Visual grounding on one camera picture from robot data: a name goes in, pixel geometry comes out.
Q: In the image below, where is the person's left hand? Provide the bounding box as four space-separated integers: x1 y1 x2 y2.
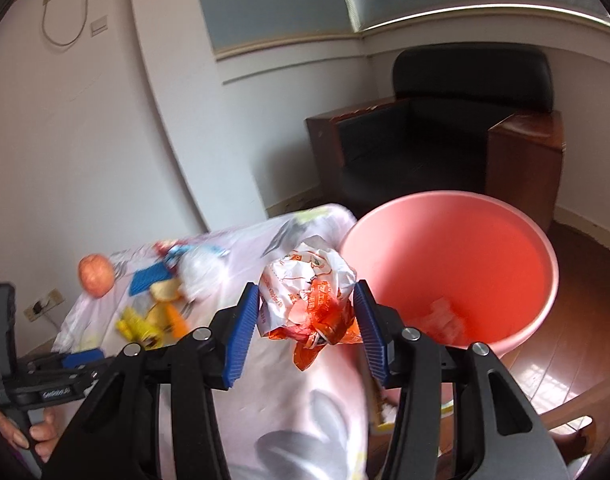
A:
0 406 62 464

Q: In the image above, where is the pale fruit peel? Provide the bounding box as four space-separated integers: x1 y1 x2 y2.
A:
150 280 184 302

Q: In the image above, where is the pink plastic bucket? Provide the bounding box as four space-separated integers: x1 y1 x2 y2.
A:
339 190 560 407

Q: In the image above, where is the wall socket with charger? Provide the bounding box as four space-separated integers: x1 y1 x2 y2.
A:
24 297 49 322

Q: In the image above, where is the pink floral tablecloth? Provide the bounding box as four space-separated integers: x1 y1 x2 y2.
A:
52 203 386 480

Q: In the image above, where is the orange-yellow fruit peel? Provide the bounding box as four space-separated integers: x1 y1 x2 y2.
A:
165 304 192 337

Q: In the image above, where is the white orange paper bag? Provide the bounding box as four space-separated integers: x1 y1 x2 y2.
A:
257 235 364 372

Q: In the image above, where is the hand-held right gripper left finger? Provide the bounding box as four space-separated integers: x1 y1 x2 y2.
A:
42 282 262 480

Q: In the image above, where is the white plastic bag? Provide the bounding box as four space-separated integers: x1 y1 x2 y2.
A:
177 247 221 304

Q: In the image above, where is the narrow grey window blind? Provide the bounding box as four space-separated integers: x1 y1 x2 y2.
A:
191 0 357 55

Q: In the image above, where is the red apple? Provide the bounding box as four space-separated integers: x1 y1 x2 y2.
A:
79 254 117 299

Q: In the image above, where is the black armchair with wooden arms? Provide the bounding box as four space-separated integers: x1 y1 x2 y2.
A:
305 45 566 232

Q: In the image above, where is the colourful wrapper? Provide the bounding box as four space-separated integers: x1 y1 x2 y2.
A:
154 240 232 267

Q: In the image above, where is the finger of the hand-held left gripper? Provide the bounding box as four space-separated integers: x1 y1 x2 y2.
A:
60 349 108 372

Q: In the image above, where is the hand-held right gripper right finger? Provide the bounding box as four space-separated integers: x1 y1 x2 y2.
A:
354 280 570 480

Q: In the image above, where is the yellow plastic bag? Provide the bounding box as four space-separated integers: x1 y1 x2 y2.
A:
116 307 164 349

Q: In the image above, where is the thin white wall cable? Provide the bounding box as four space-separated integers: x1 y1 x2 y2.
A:
40 0 92 47

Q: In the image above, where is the blue foam fruit net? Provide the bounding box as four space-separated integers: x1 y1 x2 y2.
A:
130 262 171 297

